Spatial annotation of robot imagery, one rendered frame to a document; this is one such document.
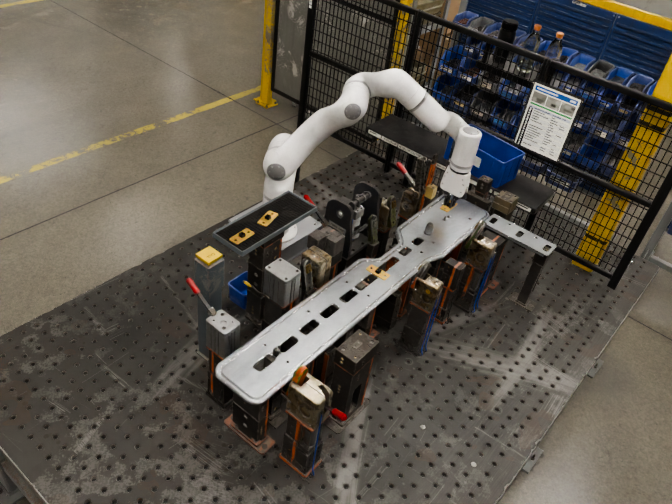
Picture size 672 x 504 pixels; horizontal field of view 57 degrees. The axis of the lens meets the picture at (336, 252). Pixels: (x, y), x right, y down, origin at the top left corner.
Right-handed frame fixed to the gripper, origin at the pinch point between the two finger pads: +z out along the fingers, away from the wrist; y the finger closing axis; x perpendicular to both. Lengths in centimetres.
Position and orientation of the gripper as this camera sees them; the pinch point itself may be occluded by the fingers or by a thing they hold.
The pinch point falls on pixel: (450, 201)
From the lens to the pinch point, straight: 250.5
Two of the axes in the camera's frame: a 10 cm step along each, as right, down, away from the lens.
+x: 6.2, -4.4, 6.5
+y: 7.7, 4.8, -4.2
